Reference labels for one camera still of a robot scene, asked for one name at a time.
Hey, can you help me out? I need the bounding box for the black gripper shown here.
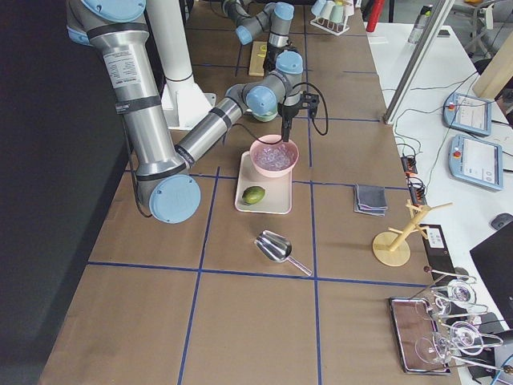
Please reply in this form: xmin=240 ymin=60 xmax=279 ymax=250
xmin=277 ymin=99 xmax=301 ymax=142

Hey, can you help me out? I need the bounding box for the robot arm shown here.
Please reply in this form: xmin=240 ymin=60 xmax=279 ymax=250
xmin=221 ymin=1 xmax=294 ymax=48
xmin=66 ymin=1 xmax=303 ymax=224

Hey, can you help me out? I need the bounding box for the mint green bowl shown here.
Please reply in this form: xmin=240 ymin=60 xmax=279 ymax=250
xmin=252 ymin=112 xmax=277 ymax=123

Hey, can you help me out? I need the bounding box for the clear ice cubes pile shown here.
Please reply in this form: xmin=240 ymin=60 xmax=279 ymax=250
xmin=254 ymin=144 xmax=296 ymax=171

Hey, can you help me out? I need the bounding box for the pink bowl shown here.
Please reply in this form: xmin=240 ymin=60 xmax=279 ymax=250
xmin=249 ymin=134 xmax=299 ymax=178

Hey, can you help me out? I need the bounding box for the metal ice scoop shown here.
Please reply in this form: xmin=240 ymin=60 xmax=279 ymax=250
xmin=254 ymin=230 xmax=312 ymax=277

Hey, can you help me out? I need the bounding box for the bamboo cutting board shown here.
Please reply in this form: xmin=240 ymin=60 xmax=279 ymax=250
xmin=248 ymin=41 xmax=267 ymax=76

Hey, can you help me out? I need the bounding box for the cream rectangular tray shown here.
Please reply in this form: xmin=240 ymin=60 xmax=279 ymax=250
xmin=234 ymin=152 xmax=293 ymax=214

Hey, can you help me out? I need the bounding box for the green lime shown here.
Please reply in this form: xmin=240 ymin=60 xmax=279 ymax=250
xmin=242 ymin=186 xmax=266 ymax=205

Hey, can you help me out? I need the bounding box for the white cup rack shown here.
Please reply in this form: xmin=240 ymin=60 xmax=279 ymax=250
xmin=310 ymin=0 xmax=355 ymax=36

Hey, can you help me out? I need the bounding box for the grey folded cloth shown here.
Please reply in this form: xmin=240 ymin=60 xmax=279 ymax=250
xmin=353 ymin=184 xmax=388 ymax=217

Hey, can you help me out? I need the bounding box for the wooden mug tree stand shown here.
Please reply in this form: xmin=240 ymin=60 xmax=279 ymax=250
xmin=372 ymin=199 xmax=452 ymax=267

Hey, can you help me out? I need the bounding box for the upper teach pendant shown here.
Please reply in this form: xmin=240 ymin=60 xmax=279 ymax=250
xmin=442 ymin=92 xmax=492 ymax=137

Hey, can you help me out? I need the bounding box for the teach pendant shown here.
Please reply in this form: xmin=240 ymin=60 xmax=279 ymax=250
xmin=442 ymin=92 xmax=492 ymax=137
xmin=448 ymin=134 xmax=503 ymax=191

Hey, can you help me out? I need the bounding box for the lower teach pendant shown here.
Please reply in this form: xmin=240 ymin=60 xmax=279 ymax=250
xmin=448 ymin=134 xmax=503 ymax=191

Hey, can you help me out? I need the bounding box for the metal tray with glasses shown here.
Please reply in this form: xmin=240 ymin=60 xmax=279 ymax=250
xmin=388 ymin=298 xmax=450 ymax=375

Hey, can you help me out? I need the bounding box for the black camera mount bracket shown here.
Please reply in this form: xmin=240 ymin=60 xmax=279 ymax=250
xmin=300 ymin=91 xmax=320 ymax=120

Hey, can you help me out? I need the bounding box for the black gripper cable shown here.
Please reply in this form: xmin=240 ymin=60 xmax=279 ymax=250
xmin=222 ymin=82 xmax=330 ymax=145

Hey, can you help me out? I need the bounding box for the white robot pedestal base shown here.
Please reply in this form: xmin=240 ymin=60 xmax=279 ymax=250
xmin=146 ymin=0 xmax=216 ymax=131

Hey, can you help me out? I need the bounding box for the aluminium frame post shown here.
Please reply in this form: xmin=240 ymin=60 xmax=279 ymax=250
xmin=383 ymin=0 xmax=454 ymax=124

